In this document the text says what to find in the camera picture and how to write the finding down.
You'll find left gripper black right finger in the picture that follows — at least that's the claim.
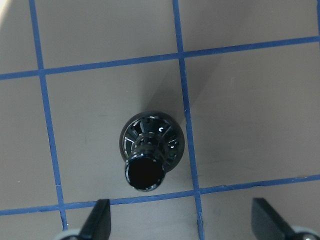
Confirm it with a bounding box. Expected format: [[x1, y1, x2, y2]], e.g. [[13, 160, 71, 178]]
[[251, 198, 296, 240]]

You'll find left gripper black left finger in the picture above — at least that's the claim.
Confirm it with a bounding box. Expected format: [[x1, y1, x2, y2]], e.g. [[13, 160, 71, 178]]
[[78, 199, 111, 240]]

